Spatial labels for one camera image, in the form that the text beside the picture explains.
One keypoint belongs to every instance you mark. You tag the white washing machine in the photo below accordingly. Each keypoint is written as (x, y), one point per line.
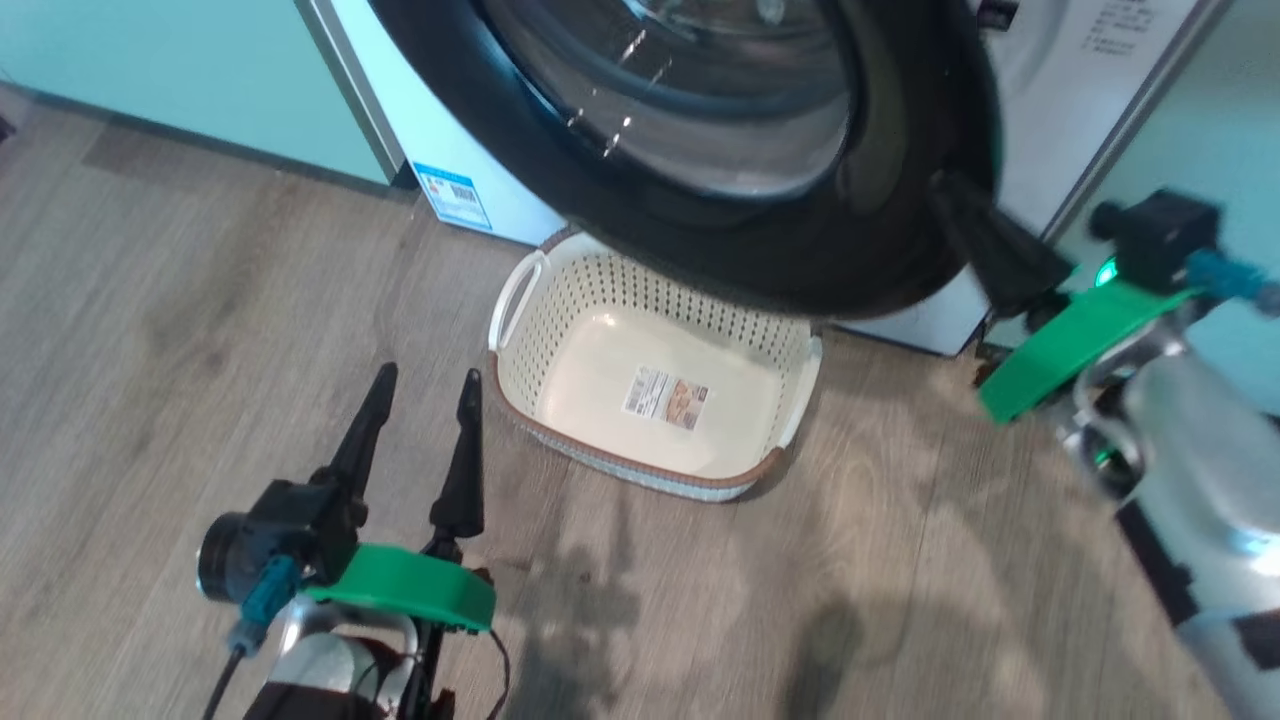
(1080, 100)

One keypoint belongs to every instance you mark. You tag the blue white energy label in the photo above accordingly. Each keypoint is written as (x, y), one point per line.
(452, 196)

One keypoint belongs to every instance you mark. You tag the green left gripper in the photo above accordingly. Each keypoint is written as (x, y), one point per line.
(410, 590)

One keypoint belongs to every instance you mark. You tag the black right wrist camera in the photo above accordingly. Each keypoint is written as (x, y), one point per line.
(1160, 235)

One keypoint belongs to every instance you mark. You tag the pale green cabinet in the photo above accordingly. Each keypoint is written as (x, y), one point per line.
(1240, 130)
(180, 70)

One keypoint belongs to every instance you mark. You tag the black round washing machine door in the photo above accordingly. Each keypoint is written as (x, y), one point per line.
(800, 250)

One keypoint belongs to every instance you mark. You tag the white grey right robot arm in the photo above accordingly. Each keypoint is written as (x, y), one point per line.
(1200, 480)

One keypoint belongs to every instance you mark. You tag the cream perforated laundry basket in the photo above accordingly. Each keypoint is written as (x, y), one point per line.
(620, 440)

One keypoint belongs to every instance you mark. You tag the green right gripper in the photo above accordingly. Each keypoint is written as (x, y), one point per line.
(1070, 345)

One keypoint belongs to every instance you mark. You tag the paper basket label sticker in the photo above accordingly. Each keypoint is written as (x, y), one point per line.
(665, 398)

